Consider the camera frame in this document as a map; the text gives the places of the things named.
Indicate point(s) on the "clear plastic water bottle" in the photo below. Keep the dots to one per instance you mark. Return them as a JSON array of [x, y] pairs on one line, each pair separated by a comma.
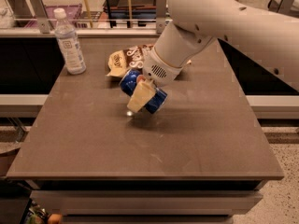
[[69, 45]]

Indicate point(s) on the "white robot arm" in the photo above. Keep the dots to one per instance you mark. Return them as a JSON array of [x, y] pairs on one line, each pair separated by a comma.
[[268, 38]]

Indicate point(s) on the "blue pepsi can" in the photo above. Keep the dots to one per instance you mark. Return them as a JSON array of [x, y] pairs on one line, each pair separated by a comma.
[[128, 85]]

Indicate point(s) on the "grey table with drawers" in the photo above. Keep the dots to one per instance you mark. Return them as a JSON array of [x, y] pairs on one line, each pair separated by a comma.
[[202, 154]]

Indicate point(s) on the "brown and cream snack bag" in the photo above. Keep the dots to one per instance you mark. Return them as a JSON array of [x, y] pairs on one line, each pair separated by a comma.
[[121, 61]]

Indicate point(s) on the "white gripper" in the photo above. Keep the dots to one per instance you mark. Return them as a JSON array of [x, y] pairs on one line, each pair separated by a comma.
[[159, 69]]

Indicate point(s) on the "grey metal railing post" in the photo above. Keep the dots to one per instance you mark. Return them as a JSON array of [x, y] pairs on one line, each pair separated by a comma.
[[41, 16], [160, 15], [283, 7]]

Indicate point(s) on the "purple plastic crate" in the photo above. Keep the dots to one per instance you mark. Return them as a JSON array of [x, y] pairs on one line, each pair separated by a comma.
[[70, 12]]

